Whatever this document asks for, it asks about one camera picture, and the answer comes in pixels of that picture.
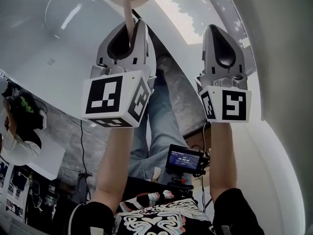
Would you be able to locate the cluttered dark shelf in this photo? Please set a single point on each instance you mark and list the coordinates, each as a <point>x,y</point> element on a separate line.
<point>29,192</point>

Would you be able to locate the person's blue jeans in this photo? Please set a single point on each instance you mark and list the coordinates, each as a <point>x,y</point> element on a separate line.
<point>159,121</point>

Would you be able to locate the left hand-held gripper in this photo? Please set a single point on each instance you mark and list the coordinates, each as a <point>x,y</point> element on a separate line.
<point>112,99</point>

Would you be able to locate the white bathtub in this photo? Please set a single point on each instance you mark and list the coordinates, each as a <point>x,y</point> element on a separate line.
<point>29,53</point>

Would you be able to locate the person's left forearm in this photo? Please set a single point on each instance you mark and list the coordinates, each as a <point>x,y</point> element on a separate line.
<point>115,160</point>

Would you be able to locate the person's right forearm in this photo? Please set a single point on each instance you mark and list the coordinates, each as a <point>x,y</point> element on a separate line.
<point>221,155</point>

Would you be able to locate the black monitor mount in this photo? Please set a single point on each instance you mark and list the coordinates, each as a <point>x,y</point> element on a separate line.
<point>181,183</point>

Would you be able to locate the small black monitor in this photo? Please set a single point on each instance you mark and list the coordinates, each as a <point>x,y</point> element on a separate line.
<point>184,159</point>

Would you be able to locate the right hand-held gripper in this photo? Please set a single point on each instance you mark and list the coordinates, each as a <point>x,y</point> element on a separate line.
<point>232,104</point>

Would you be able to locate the white flat board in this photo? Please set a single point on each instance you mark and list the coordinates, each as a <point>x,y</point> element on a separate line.
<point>46,163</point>

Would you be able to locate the person's black patterned shirt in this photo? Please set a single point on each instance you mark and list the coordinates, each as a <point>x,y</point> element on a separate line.
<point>159,217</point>

